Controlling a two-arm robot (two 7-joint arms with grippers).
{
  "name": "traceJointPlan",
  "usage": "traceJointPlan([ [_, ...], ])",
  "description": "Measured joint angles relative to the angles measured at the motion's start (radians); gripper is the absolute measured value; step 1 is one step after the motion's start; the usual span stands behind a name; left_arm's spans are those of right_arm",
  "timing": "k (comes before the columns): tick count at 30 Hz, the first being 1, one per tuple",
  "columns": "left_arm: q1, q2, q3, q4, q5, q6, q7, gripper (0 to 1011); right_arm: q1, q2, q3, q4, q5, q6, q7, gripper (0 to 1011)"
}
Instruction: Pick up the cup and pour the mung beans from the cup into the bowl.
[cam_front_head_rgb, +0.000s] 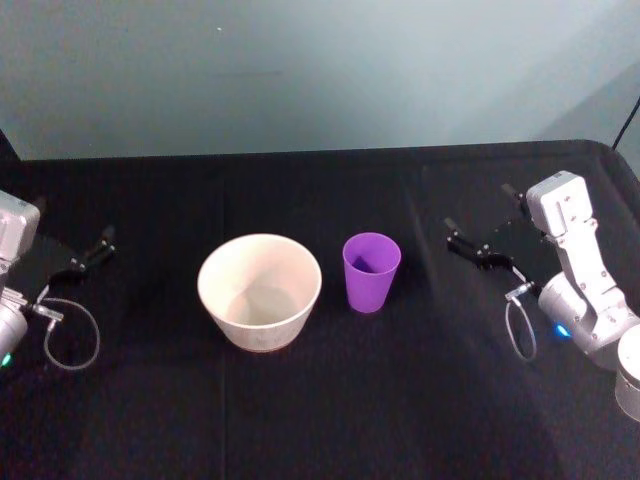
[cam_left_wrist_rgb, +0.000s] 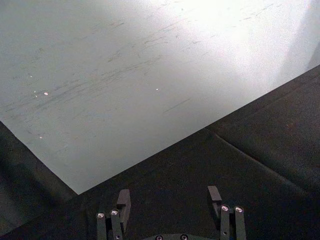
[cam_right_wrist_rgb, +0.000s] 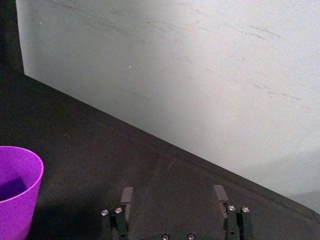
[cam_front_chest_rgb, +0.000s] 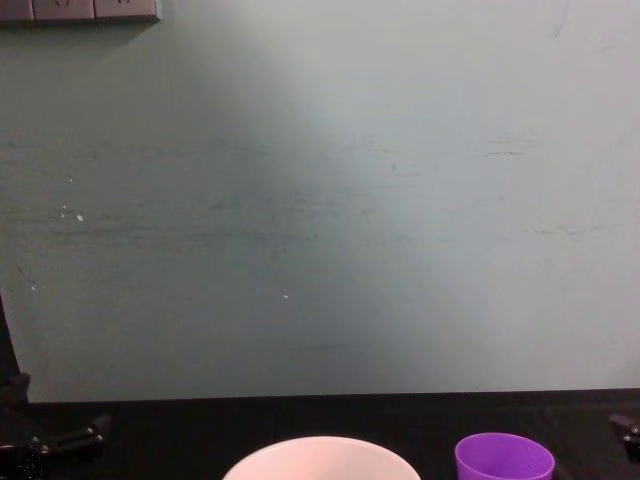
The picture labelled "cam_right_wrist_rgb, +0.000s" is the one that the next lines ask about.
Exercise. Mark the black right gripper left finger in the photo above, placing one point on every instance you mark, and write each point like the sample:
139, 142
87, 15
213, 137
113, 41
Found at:
120, 220

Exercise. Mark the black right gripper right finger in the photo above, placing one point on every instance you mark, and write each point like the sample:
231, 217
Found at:
233, 220

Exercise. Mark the black table cloth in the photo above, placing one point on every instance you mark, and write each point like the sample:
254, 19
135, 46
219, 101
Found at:
100, 155

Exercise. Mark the purple plastic cup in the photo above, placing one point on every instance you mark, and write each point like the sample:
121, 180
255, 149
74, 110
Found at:
18, 195

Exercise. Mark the dark block inside cup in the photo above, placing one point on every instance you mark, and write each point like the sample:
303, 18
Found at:
13, 188

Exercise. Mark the plain pale wall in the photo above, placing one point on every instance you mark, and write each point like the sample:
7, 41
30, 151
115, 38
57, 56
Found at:
175, 75

